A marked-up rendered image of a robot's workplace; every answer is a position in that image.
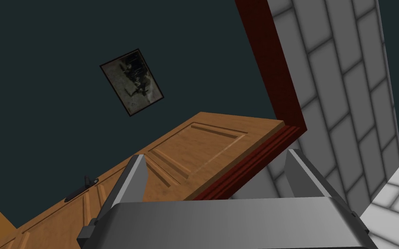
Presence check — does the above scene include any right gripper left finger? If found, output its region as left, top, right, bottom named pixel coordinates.
left=97, top=154, right=149, bottom=221

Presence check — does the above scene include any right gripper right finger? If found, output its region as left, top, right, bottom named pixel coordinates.
left=284, top=148, right=350, bottom=211

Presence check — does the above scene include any brown wooden door leaf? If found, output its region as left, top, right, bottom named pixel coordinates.
left=0, top=111, right=286, bottom=249

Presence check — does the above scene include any black door handle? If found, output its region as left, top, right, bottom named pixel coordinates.
left=64, top=175, right=100, bottom=203

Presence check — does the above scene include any dark framed wall picture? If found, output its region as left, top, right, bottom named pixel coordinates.
left=99, top=48, right=165, bottom=118

